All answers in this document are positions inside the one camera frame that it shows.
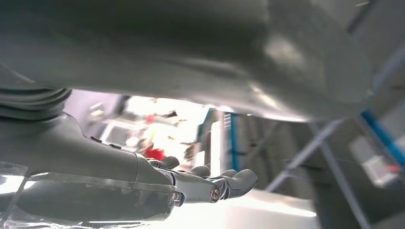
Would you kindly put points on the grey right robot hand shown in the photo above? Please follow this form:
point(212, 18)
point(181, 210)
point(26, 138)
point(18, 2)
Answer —
point(158, 47)

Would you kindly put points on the blue metal post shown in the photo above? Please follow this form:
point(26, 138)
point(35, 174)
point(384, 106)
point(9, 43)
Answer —
point(234, 142)

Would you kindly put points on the grey metal frame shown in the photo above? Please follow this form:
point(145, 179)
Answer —
point(303, 157)

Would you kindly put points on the blue metal beam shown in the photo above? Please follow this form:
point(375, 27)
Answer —
point(386, 139)

